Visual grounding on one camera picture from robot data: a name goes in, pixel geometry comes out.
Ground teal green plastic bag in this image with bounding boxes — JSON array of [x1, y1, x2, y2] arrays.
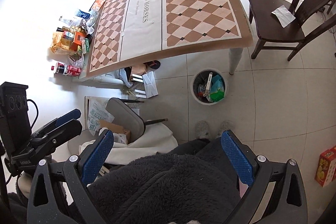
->
[[207, 75, 225, 102]]

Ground white Doctor toothpaste box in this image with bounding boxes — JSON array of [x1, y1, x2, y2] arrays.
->
[[203, 72, 213, 97]]

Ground white round trash bin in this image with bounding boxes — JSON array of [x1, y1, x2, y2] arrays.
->
[[190, 68, 228, 106]]

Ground red cola can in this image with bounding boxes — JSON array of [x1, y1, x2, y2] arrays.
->
[[64, 65, 81, 77]]

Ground dark cola bottle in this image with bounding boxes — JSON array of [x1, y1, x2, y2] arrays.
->
[[51, 62, 66, 75]]

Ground red yellow carton box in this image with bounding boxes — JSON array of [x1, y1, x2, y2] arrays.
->
[[315, 146, 336, 187]]

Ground green white small box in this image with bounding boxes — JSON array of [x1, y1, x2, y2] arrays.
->
[[81, 38, 89, 55]]

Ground yellow snack bag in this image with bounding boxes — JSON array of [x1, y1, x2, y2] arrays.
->
[[50, 31, 72, 55]]

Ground orange box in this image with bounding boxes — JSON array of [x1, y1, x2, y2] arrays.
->
[[73, 31, 86, 46]]

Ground black fleece clothed legs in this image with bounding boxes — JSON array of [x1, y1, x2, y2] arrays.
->
[[88, 139, 240, 223]]

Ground water bottle blue label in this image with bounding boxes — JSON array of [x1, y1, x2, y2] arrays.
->
[[76, 10, 91, 20]]

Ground right grey fuzzy slipper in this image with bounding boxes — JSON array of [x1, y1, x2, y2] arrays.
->
[[216, 120, 235, 138]]

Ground grey fuzzy slipper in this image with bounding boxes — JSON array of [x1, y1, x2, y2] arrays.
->
[[216, 120, 235, 138], [195, 121, 211, 140]]

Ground orange tissue pack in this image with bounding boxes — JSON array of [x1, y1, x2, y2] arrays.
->
[[90, 0, 106, 12]]

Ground left grey fuzzy slipper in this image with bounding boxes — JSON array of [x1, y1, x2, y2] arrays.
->
[[195, 121, 211, 140]]

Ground checkered brown table mat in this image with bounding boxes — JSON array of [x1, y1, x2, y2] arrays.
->
[[85, 0, 253, 79]]

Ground dark wooden chair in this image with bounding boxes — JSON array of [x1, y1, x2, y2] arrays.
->
[[248, 0, 335, 61]]

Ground white paper on chair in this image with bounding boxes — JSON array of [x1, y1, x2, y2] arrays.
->
[[272, 5, 295, 28]]

